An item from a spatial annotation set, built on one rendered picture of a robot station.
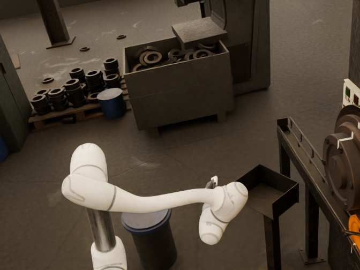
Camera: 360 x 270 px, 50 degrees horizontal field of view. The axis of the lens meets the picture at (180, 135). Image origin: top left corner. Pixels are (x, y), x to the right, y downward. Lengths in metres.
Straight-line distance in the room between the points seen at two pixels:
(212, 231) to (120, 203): 0.41
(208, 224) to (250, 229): 1.22
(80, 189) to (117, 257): 0.59
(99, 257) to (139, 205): 0.49
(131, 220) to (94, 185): 1.03
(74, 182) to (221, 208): 0.58
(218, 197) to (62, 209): 2.11
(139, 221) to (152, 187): 0.95
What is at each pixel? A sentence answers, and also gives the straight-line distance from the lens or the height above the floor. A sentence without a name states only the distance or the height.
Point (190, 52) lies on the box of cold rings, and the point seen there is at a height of 0.72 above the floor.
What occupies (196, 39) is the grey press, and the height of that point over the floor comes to 0.80.
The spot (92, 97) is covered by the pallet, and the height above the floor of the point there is 0.17.
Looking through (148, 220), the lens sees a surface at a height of 0.43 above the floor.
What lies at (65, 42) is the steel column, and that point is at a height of 0.03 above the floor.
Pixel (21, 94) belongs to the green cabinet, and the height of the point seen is 0.42.
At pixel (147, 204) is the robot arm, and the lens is 1.53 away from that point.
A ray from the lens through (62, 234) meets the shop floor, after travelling 3.24.
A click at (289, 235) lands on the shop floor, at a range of 2.80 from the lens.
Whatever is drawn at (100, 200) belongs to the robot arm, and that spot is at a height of 1.18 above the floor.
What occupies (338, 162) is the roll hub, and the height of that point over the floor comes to 1.17.
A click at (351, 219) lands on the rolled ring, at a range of 1.82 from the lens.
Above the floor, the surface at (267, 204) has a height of 0.60.
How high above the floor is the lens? 2.06
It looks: 31 degrees down
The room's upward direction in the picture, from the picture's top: 12 degrees counter-clockwise
